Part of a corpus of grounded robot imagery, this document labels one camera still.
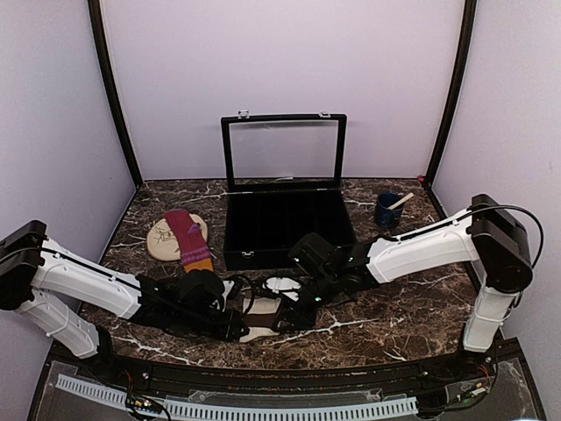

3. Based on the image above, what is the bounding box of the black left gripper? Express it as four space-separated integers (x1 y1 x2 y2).
175 306 249 342

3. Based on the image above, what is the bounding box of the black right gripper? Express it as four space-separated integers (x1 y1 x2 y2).
271 269 340 332

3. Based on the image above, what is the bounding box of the beige brown block sock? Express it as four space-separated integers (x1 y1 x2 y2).
239 297 281 343

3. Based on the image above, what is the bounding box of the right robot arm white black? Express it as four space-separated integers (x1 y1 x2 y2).
263 194 542 381

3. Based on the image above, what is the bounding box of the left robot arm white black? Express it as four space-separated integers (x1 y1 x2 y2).
1 220 248 382

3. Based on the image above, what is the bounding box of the maroon purple orange sock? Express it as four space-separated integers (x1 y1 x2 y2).
164 209 214 273

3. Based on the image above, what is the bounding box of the beige round embroidered coaster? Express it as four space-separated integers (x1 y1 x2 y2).
146 214 209 261

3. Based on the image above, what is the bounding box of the dark blue mug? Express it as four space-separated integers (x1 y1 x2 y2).
374 192 404 229

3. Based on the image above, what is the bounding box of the wooden stick in mug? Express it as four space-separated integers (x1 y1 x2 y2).
388 193 415 211

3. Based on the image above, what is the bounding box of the black display case with lid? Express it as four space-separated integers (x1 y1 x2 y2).
220 112 357 271

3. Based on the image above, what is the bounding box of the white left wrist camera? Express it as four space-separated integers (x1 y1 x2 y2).
222 280 238 309

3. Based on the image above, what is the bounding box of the white slotted cable duct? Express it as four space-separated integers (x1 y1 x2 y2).
54 375 418 420

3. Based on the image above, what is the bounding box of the right black frame post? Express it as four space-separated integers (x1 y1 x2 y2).
423 0 478 189

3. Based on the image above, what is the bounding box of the black frame post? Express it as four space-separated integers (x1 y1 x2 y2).
87 0 144 189
423 0 478 189

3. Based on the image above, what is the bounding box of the left black frame post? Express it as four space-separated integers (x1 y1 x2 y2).
87 0 144 189

